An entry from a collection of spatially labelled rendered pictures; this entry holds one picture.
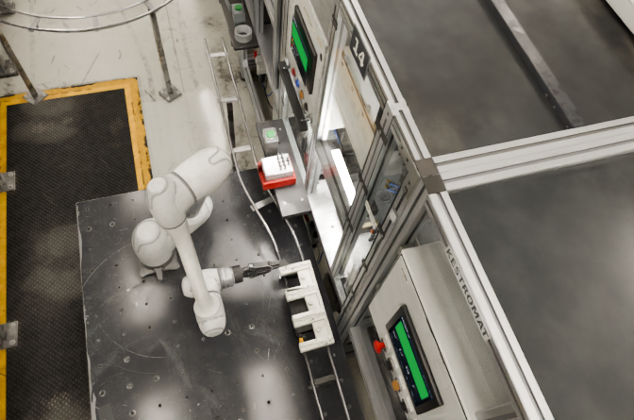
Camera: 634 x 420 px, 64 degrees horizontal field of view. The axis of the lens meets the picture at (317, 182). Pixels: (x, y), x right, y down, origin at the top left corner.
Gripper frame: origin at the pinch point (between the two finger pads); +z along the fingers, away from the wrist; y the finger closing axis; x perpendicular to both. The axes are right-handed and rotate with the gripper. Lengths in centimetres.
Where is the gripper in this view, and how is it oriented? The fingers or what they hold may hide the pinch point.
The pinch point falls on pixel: (278, 263)
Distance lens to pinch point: 223.2
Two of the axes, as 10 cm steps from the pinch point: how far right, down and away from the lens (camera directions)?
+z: 9.5, -2.0, 2.3
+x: -2.9, -8.4, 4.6
